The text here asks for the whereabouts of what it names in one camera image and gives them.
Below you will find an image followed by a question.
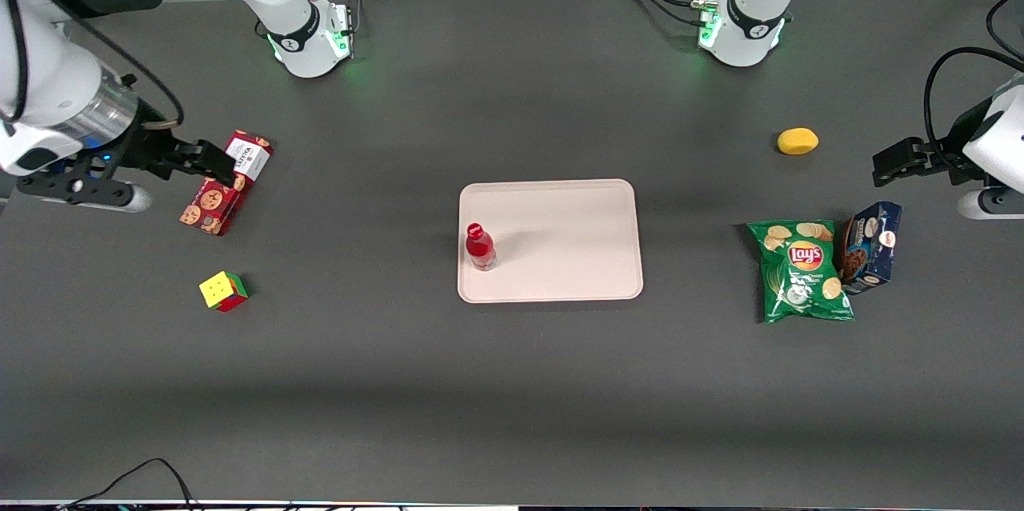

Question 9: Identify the blue cookie box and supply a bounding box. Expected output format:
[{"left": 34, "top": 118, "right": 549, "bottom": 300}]
[{"left": 838, "top": 201, "right": 903, "bottom": 296}]

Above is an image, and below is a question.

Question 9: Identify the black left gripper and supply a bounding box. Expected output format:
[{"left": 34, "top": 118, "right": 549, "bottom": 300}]
[{"left": 872, "top": 99, "right": 994, "bottom": 189}]

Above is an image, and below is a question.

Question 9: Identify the black looped cable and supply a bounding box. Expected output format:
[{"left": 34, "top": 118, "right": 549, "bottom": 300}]
[{"left": 985, "top": 0, "right": 1024, "bottom": 64}]

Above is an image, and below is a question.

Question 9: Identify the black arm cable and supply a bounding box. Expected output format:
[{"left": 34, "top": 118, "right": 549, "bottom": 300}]
[
  {"left": 923, "top": 46, "right": 1024, "bottom": 164},
  {"left": 0, "top": 0, "right": 186, "bottom": 130}
]

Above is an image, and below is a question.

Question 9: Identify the thin black floor cable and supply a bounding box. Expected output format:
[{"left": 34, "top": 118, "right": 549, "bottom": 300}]
[{"left": 56, "top": 457, "right": 201, "bottom": 511}]

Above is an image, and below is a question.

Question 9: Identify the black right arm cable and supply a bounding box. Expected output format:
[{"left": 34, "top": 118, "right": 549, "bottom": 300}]
[{"left": 0, "top": 0, "right": 186, "bottom": 130}]

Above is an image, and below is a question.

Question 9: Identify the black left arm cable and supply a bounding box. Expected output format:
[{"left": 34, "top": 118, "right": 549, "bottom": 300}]
[{"left": 923, "top": 46, "right": 1024, "bottom": 164}]

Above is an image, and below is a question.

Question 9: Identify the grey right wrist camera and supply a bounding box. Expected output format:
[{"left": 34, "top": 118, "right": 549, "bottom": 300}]
[{"left": 16, "top": 163, "right": 153, "bottom": 214}]

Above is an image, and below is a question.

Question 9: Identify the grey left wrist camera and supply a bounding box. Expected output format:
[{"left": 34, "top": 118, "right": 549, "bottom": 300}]
[{"left": 956, "top": 186, "right": 1024, "bottom": 221}]

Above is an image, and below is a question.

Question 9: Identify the red coke bottle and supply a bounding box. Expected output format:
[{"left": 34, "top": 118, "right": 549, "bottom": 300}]
[{"left": 465, "top": 222, "right": 498, "bottom": 272}]

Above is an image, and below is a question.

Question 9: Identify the red cookie box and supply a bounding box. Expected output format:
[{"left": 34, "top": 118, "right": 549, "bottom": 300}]
[{"left": 179, "top": 130, "right": 274, "bottom": 238}]

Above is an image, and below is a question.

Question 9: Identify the dark grey table mat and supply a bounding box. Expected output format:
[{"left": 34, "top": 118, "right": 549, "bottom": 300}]
[{"left": 0, "top": 0, "right": 1024, "bottom": 509}]

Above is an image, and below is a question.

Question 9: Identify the colourful puzzle cube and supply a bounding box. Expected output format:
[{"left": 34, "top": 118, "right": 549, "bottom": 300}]
[{"left": 198, "top": 270, "right": 250, "bottom": 313}]

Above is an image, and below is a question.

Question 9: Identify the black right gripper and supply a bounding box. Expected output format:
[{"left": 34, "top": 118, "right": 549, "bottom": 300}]
[{"left": 96, "top": 107, "right": 238, "bottom": 186}]

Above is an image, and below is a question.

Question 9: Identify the green chips bag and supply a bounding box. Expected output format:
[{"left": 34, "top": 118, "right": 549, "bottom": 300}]
[{"left": 746, "top": 219, "right": 856, "bottom": 325}]

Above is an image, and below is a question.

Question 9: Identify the beige plastic tray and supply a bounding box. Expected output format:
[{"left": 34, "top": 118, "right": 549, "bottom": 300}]
[{"left": 457, "top": 178, "right": 645, "bottom": 305}]

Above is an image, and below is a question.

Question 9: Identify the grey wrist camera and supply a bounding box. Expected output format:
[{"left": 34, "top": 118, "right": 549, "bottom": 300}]
[
  {"left": 956, "top": 186, "right": 1024, "bottom": 221},
  {"left": 16, "top": 163, "right": 153, "bottom": 214}
]

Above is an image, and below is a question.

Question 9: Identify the yellow lemon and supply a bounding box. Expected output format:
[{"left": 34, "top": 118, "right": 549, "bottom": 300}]
[{"left": 776, "top": 127, "right": 820, "bottom": 156}]

